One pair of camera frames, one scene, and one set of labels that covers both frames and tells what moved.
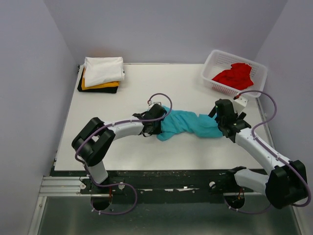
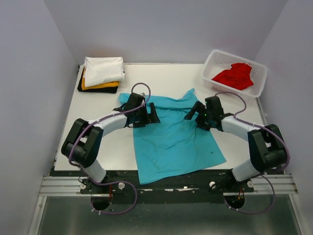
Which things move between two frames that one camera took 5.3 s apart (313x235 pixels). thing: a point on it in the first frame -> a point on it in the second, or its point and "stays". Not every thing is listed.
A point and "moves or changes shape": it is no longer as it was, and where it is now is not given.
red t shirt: [238, 77] stays
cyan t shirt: [178, 123] moves or changes shape
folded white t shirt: [99, 70] stays
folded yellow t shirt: [104, 85] stays
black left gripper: [157, 131] -> [149, 118]
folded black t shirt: [113, 90] stays
